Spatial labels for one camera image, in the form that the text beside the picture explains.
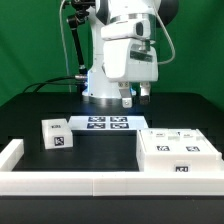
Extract white cabinet body box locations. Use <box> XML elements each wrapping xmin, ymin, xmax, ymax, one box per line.
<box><xmin>136</xmin><ymin>129</ymin><xmax>224</xmax><ymax>173</ymax></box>

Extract white marker base plate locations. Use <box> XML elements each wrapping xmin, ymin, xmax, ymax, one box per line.
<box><xmin>68</xmin><ymin>116</ymin><xmax>148</xmax><ymax>130</ymax></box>

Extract grey cable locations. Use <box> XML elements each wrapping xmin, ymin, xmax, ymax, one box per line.
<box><xmin>58</xmin><ymin>0</ymin><xmax>73</xmax><ymax>94</ymax></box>

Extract black cables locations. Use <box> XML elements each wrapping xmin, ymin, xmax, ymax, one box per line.
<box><xmin>22</xmin><ymin>75</ymin><xmax>88</xmax><ymax>94</ymax></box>

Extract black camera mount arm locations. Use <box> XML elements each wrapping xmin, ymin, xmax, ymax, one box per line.
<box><xmin>67</xmin><ymin>0</ymin><xmax>96</xmax><ymax>76</ymax></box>

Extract white U-shaped fence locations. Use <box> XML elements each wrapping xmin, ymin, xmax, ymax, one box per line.
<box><xmin>0</xmin><ymin>139</ymin><xmax>224</xmax><ymax>196</ymax></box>

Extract white cabinet door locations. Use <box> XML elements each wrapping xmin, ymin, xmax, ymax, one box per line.
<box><xmin>174</xmin><ymin>129</ymin><xmax>215</xmax><ymax>155</ymax></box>
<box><xmin>141</xmin><ymin>129</ymin><xmax>179</xmax><ymax>154</ymax></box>

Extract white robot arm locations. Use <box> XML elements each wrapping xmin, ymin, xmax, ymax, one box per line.
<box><xmin>83</xmin><ymin>0</ymin><xmax>179</xmax><ymax>108</ymax></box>

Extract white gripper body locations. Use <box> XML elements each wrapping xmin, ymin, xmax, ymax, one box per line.
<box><xmin>101</xmin><ymin>19</ymin><xmax>158</xmax><ymax>82</ymax></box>

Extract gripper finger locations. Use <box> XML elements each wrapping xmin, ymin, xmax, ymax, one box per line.
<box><xmin>118</xmin><ymin>82</ymin><xmax>132</xmax><ymax>108</ymax></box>
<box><xmin>139</xmin><ymin>82</ymin><xmax>151</xmax><ymax>105</ymax></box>

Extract white cabinet top block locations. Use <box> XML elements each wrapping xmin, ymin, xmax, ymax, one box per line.
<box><xmin>41</xmin><ymin>118</ymin><xmax>73</xmax><ymax>150</ymax></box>

